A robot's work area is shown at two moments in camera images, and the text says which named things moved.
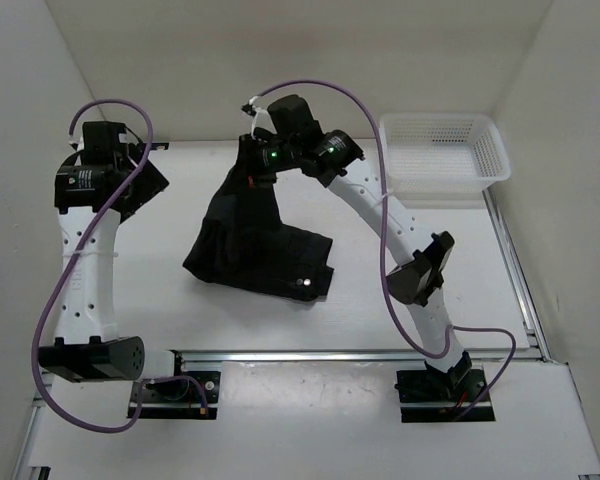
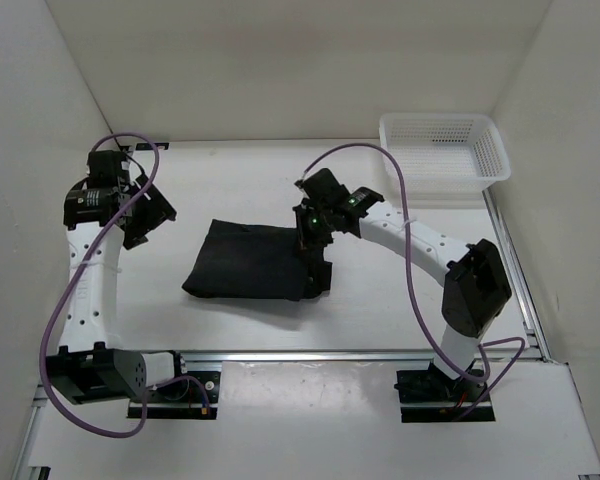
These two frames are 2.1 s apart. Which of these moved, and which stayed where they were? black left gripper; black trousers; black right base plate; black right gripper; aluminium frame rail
Moved: black left gripper; black right gripper; black trousers
Stayed: aluminium frame rail; black right base plate
